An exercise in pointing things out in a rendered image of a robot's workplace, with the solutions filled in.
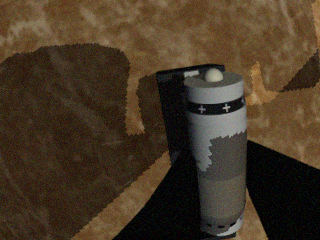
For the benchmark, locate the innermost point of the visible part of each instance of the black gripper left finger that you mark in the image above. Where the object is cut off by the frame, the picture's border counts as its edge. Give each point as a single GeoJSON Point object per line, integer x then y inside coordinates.
{"type": "Point", "coordinates": [173, 212]}

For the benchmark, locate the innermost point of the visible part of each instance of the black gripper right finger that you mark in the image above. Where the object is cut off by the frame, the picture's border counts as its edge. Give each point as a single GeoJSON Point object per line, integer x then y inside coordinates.
{"type": "Point", "coordinates": [285, 193]}

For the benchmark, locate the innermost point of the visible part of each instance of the grey cylindrical battery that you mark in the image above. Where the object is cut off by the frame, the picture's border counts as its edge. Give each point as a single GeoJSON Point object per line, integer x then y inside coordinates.
{"type": "Point", "coordinates": [217, 127]}

